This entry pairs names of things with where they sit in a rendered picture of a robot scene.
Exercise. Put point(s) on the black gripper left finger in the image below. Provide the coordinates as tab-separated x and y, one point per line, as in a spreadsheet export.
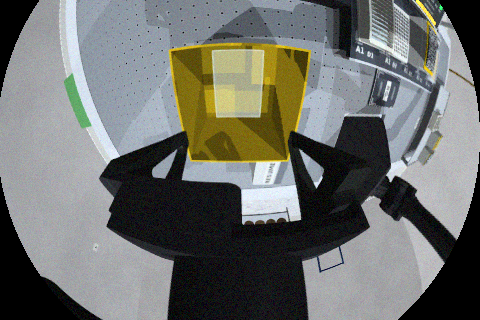
142	161

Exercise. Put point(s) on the grey multi-trough reservoir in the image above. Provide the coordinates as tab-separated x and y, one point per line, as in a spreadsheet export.
368	19

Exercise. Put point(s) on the black rectangular nest with label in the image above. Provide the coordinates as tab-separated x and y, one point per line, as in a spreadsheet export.
384	90

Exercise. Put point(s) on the yellow waste bin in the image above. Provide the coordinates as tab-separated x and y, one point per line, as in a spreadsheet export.
239	139

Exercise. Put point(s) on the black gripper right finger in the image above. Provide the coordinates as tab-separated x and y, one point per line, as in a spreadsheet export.
343	173

